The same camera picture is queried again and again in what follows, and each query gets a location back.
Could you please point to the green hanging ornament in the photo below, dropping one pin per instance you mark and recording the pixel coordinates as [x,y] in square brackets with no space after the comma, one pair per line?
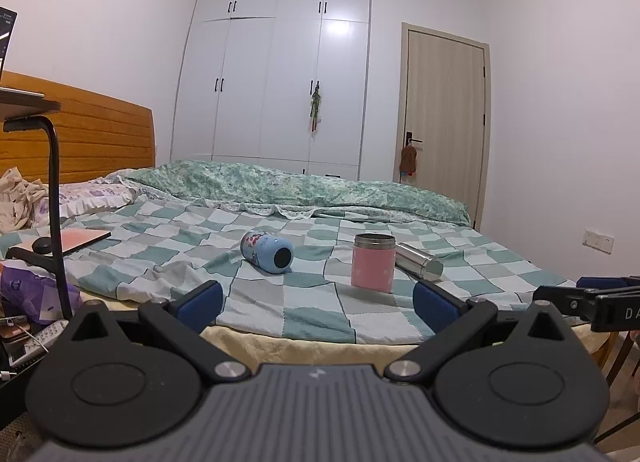
[315,106]

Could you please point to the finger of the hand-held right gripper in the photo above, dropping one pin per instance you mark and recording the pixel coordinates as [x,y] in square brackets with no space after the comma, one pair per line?
[607,282]
[562,298]

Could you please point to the brown hanging pouch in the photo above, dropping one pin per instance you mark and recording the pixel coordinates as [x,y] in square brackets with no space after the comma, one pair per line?
[408,160]

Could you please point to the white wall socket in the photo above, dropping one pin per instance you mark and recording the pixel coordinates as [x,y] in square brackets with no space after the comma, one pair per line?
[598,241]

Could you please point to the blue thermos bottle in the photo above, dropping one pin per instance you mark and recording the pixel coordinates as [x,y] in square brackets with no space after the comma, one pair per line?
[266,252]

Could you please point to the black computer mouse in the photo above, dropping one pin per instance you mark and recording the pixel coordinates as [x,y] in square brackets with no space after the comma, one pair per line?
[43,245]

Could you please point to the laptop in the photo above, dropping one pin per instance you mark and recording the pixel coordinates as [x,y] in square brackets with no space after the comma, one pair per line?
[6,41]

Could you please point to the silver steel flask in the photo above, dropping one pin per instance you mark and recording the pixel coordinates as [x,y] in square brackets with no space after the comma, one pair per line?
[419,262]

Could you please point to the green floral duvet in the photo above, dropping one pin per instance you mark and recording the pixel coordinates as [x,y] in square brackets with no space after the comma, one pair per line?
[300,189]

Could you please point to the white wardrobe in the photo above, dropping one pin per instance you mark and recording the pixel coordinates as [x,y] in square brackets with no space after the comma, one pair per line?
[275,71]

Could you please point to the yellow bed sheet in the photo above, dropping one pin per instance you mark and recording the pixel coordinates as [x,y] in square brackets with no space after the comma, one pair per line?
[310,349]

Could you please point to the light wooden door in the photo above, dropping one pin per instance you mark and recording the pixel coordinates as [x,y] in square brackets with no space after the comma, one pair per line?
[445,116]

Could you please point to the white remote control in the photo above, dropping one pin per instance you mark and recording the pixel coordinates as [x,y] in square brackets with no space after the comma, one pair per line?
[42,339]

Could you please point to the crumpled cream cloth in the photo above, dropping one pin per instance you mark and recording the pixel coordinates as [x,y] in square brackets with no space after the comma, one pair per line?
[15,199]

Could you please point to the wooden headboard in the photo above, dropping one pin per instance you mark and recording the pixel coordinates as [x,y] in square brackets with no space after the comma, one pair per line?
[100,136]

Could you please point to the black bedside laptop table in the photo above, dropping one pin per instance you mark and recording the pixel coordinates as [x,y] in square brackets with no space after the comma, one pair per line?
[54,181]

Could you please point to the pink notebook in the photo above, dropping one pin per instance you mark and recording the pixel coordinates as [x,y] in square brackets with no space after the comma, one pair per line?
[82,238]

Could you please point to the pink cup with steel rim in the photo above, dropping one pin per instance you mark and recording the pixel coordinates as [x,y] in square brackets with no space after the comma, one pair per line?
[371,267]

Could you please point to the purple floral pillow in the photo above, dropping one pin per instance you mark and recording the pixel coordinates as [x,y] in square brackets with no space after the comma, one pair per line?
[95,194]

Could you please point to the checkered green grey blanket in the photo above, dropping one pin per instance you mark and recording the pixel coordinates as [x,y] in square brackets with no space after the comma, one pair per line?
[165,237]

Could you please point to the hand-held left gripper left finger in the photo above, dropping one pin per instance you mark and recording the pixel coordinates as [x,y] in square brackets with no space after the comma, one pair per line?
[202,303]

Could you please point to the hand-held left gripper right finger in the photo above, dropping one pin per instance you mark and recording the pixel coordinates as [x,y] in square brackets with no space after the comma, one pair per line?
[436,304]

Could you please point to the purple plastic bag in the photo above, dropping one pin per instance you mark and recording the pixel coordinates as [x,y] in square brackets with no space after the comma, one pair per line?
[30,292]

